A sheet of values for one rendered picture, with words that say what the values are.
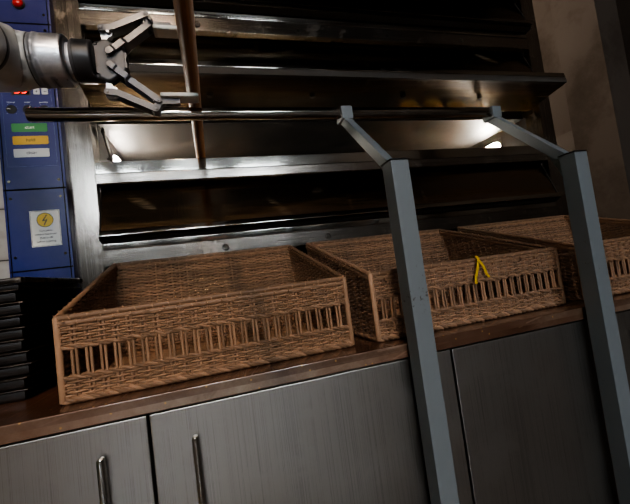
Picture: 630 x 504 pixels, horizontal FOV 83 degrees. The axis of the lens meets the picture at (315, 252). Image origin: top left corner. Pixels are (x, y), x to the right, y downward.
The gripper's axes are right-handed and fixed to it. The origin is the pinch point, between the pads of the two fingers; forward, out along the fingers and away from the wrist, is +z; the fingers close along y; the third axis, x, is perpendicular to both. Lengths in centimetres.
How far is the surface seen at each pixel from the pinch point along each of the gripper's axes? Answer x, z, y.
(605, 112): -99, 265, -36
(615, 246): 0, 107, 49
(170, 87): -41.9, -6.4, -18.5
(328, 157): -50, 45, 3
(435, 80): -36, 85, -19
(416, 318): 10, 36, 56
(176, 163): -50, -8, 3
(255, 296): -0.7, 7.5, 47.6
